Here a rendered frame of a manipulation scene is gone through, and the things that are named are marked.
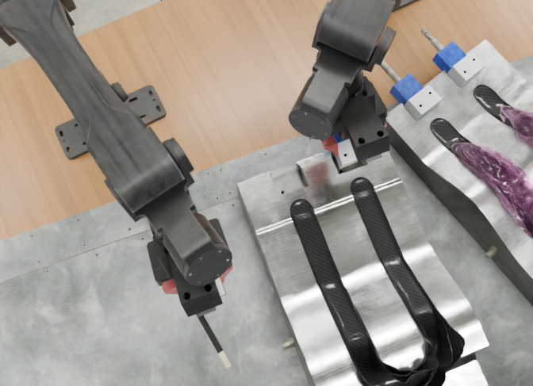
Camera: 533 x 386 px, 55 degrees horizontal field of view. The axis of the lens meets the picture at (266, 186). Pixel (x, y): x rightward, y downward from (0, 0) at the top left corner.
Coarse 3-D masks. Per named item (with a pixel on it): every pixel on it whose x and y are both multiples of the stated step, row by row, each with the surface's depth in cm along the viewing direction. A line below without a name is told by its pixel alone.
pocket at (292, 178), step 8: (288, 168) 87; (296, 168) 87; (272, 176) 87; (280, 176) 88; (288, 176) 88; (296, 176) 88; (304, 176) 86; (280, 184) 88; (288, 184) 88; (296, 184) 88; (304, 184) 88; (280, 192) 87; (288, 192) 87
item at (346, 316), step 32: (352, 192) 85; (384, 224) 84; (320, 256) 83; (384, 256) 83; (320, 288) 81; (416, 288) 79; (352, 320) 78; (416, 320) 76; (352, 352) 76; (448, 352) 74; (384, 384) 79; (416, 384) 79
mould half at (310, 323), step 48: (240, 192) 84; (336, 192) 85; (384, 192) 85; (288, 240) 83; (336, 240) 83; (288, 288) 81; (384, 288) 80; (432, 288) 79; (336, 336) 76; (384, 336) 75; (480, 336) 75; (336, 384) 73; (480, 384) 80
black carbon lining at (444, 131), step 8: (480, 88) 94; (488, 88) 94; (480, 96) 94; (488, 96) 94; (496, 96) 94; (480, 104) 93; (488, 104) 94; (496, 104) 94; (504, 104) 93; (488, 112) 93; (496, 112) 93; (432, 120) 92; (440, 120) 92; (432, 128) 92; (440, 128) 92; (448, 128) 92; (440, 136) 92; (448, 136) 92; (456, 136) 92; (448, 144) 91
